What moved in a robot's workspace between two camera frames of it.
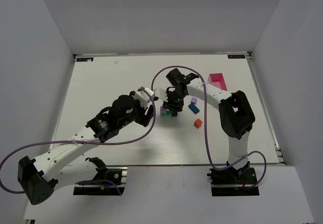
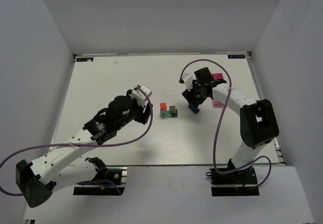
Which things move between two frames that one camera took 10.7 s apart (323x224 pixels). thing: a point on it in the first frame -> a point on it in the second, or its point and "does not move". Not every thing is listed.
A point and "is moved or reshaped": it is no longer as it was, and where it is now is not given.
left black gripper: x=148 y=115 does not move
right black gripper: x=173 y=105 -> x=190 y=100
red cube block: x=198 y=123 is moved or reshaped
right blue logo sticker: x=236 y=56 does not move
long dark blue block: x=194 y=108 does not move
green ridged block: x=166 y=115 does not move
